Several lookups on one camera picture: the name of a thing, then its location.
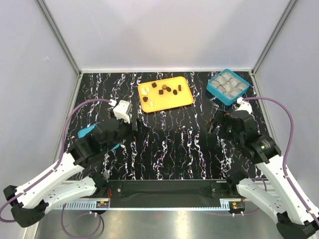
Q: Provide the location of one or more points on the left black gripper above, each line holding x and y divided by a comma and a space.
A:
142, 130

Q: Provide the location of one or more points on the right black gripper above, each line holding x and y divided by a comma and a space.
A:
221, 117

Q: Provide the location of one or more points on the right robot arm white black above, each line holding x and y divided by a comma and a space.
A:
293, 213

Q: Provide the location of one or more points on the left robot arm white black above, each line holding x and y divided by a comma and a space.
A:
79, 172

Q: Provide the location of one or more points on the teal chocolate box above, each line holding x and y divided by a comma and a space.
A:
227, 86

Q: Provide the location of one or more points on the orange plastic tray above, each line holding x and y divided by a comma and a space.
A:
168, 100

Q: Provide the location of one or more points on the teal box lid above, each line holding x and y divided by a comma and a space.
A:
83, 132

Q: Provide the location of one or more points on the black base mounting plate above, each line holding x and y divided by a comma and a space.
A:
170, 194

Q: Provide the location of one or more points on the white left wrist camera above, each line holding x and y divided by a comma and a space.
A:
122, 111

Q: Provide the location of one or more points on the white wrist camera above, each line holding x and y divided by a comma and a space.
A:
122, 111
242, 105

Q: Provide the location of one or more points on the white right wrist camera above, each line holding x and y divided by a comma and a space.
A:
242, 105

